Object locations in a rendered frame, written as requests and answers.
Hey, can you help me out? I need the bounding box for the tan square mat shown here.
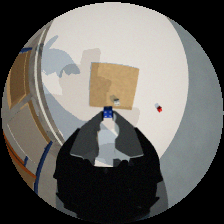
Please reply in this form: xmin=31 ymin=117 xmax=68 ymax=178
xmin=90 ymin=63 xmax=139 ymax=110

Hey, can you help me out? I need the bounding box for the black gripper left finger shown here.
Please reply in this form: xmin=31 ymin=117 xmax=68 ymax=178
xmin=53 ymin=111 xmax=104 ymax=179

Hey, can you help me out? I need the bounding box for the beige die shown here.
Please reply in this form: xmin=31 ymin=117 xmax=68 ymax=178
xmin=114 ymin=99 xmax=120 ymax=106

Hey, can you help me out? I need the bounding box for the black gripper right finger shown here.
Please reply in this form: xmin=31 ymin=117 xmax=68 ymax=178
xmin=112 ymin=110 xmax=163 ymax=183

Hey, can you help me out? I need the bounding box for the blue die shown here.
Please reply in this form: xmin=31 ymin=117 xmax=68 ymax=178
xmin=103 ymin=106 xmax=113 ymax=118

